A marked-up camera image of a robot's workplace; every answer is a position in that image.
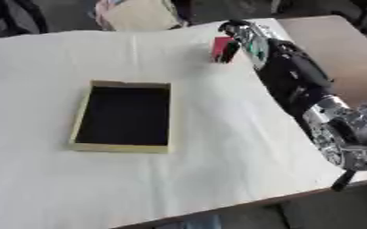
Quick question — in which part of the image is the tan cardboard box black inside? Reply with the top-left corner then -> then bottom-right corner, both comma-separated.
67,79 -> 175,155

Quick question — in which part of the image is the beige bag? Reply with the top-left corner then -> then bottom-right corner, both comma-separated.
92,0 -> 190,31

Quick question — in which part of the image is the black bag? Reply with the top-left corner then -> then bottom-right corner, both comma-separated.
0,0 -> 51,38

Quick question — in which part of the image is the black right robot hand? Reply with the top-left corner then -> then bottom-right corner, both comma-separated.
216,19 -> 252,64

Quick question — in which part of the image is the red block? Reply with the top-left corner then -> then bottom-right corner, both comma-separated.
209,36 -> 235,64

